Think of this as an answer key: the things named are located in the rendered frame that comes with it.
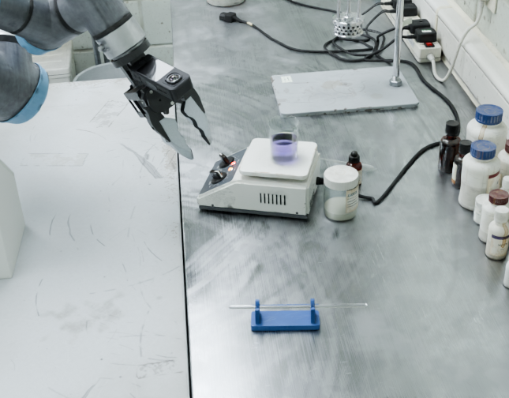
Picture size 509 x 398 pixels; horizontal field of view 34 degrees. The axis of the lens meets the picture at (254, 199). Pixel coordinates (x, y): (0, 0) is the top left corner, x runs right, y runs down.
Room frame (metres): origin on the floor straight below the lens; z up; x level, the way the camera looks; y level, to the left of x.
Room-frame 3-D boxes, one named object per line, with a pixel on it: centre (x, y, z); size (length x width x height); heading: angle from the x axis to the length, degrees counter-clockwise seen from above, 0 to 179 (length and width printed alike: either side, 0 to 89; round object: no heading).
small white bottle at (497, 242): (1.08, -0.38, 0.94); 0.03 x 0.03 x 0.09
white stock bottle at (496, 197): (1.13, -0.39, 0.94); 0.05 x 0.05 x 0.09
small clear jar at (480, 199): (1.18, -0.39, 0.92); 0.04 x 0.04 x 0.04
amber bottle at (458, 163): (1.30, -0.38, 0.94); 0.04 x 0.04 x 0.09
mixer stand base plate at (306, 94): (1.70, -0.21, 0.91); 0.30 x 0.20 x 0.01; 95
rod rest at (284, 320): (0.94, -0.04, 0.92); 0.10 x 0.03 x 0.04; 87
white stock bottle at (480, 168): (1.24, -0.39, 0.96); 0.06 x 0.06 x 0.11
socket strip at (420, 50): (2.04, -0.41, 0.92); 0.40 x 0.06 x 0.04; 5
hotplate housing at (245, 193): (1.28, -0.02, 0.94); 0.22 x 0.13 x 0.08; 76
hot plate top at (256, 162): (1.28, -0.05, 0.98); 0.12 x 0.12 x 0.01; 76
